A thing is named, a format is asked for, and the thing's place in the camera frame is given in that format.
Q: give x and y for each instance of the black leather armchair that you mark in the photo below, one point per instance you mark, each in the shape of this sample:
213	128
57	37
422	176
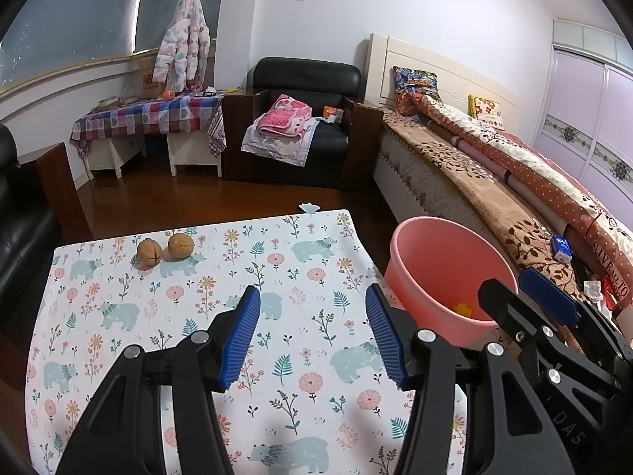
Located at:
331	133

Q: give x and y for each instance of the white printed cloth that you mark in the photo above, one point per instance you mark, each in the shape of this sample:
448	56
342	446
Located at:
277	148

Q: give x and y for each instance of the brown paper bag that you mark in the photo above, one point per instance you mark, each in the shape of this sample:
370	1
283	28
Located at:
147	76

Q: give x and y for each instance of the small blue white box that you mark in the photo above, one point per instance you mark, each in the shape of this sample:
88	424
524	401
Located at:
561	248

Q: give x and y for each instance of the pink plastic bucket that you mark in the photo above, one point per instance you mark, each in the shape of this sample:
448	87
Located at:
430	257

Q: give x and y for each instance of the checkered tablecloth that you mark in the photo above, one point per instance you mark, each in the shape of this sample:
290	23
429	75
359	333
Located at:
148	116

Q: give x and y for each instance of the pale flat dish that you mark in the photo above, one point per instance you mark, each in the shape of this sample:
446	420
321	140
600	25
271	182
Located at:
106	104

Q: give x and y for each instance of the white plastic item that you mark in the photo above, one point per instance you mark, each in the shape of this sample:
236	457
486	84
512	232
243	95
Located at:
593	292

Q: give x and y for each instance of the small orange box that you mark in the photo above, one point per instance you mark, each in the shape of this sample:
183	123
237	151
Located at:
332	111

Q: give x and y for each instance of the quilted mattress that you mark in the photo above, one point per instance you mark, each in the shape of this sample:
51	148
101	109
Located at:
420	178

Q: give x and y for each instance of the colourful printed pillow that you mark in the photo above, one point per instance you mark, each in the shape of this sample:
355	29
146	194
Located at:
413	81

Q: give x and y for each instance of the pink folded blanket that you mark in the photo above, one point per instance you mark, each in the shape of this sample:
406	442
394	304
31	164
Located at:
287	116

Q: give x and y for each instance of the yellow foam net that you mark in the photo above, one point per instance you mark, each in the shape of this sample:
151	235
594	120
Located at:
463	309

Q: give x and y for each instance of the white bed headboard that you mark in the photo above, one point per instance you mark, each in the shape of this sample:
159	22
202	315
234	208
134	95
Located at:
455	69

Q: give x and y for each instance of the white side table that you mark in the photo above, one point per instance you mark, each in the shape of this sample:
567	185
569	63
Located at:
195	151
116	156

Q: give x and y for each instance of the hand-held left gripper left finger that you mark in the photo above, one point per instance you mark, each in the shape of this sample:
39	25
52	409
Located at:
242	341

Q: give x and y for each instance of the black leather sofa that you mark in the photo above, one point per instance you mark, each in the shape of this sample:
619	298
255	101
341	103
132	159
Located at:
24	217

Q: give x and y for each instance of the pink white puffer jacket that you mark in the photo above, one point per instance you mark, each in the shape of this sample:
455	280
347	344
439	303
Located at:
183	44

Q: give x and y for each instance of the lilac wardrobe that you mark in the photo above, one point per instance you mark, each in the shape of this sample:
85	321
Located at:
593	109

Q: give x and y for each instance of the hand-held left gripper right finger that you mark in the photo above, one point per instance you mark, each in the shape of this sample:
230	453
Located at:
383	341

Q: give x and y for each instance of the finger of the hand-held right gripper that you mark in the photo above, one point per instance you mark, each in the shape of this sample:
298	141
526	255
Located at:
549	296
509	311

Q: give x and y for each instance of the brown walnut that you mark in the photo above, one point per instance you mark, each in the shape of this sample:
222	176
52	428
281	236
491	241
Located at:
149	250
180	245

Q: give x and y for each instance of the large dark window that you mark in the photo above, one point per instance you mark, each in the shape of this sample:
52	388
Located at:
74	20

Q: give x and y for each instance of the yellow flower pillow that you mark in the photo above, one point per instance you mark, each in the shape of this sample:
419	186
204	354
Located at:
487	109

